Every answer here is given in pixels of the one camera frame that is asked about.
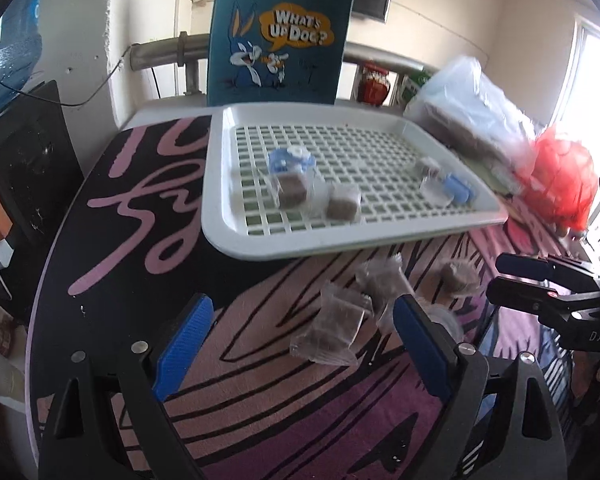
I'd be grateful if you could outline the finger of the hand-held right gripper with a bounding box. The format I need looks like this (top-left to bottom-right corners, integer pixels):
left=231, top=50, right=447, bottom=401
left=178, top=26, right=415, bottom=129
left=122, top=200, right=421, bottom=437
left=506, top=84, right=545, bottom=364
left=485, top=275, right=588, bottom=323
left=495, top=252, right=600, bottom=286

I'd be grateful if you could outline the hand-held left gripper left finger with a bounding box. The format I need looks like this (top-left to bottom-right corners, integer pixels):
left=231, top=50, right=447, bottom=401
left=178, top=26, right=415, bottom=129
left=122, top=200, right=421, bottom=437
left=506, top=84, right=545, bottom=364
left=37, top=292, right=216, bottom=480

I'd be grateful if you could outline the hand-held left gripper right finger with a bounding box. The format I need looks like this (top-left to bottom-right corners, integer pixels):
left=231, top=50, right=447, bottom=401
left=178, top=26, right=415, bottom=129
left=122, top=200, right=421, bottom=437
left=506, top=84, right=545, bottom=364
left=392, top=294, right=568, bottom=480

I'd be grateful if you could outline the clear packet with brown cube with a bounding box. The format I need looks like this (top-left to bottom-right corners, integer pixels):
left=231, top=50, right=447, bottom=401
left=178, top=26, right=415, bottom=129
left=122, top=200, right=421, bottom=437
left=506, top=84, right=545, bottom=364
left=355, top=255, right=416, bottom=333
left=414, top=156, right=447, bottom=181
left=274, top=170, right=315, bottom=211
left=437, top=260, right=481, bottom=296
left=290, top=282, right=373, bottom=366
left=324, top=182, right=362, bottom=221

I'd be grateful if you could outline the white perforated plastic tray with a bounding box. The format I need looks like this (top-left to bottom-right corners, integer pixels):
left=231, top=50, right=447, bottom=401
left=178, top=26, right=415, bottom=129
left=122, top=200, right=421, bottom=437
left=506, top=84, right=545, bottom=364
left=200, top=105, right=511, bottom=261

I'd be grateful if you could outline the blue clip with white flower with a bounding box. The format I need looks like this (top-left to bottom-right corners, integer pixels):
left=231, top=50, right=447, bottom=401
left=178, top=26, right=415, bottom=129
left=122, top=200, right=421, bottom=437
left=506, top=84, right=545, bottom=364
left=269, top=144, right=315, bottom=177

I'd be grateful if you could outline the red plastic bag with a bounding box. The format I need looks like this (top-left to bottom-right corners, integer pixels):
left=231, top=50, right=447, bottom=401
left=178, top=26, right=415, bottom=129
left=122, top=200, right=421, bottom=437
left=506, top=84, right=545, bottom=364
left=517, top=125, right=598, bottom=233

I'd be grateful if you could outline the black and pink printed tablecloth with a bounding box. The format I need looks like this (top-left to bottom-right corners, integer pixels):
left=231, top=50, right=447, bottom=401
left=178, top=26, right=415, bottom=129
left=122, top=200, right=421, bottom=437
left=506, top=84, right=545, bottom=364
left=25, top=115, right=600, bottom=480

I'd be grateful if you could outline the clear plastic bag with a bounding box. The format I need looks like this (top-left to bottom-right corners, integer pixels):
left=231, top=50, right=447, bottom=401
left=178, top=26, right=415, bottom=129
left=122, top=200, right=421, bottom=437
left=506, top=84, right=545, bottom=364
left=404, top=55, right=538, bottom=186

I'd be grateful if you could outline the clear glass jar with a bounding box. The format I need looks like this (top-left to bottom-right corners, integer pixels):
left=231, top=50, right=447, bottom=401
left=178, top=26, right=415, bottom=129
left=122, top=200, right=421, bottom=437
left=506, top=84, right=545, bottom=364
left=0, top=296, right=28, bottom=361

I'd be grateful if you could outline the ribbed glass cup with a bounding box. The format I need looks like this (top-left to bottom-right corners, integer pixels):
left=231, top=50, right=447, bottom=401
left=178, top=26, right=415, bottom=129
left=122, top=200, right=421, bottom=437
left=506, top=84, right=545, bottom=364
left=0, top=345, right=28, bottom=401

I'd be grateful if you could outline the green and white carton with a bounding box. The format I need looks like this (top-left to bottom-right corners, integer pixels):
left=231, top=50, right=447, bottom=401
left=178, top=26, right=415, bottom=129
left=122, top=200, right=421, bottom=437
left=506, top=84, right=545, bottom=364
left=395, top=72, right=433, bottom=108

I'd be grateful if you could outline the glass jar with red label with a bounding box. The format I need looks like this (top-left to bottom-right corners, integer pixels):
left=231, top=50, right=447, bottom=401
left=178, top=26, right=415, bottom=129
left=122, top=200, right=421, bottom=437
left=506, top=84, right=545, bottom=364
left=357, top=61, right=392, bottom=106

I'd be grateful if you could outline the black and orange water dispenser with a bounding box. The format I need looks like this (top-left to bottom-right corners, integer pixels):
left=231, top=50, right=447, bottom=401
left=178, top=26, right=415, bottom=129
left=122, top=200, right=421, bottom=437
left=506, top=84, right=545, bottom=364
left=0, top=80, right=83, bottom=301

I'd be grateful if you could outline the blue cartoon rabbit tote bag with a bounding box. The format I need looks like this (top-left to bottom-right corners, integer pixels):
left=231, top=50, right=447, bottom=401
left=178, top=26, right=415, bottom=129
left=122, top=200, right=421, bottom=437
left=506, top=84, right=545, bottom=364
left=206, top=0, right=358, bottom=108

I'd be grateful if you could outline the metal pipe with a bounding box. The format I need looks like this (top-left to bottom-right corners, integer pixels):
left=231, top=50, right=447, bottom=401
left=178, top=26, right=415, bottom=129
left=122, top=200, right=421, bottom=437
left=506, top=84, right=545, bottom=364
left=130, top=32, right=436, bottom=76

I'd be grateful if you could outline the blue water bottle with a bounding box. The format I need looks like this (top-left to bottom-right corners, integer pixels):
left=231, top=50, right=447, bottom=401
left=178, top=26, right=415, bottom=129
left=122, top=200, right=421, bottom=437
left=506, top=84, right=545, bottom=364
left=0, top=0, right=48, bottom=126

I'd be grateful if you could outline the thin black cable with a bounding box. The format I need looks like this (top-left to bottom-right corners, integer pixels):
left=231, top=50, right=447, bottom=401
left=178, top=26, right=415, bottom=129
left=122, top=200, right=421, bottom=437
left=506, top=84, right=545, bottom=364
left=0, top=45, right=133, bottom=108

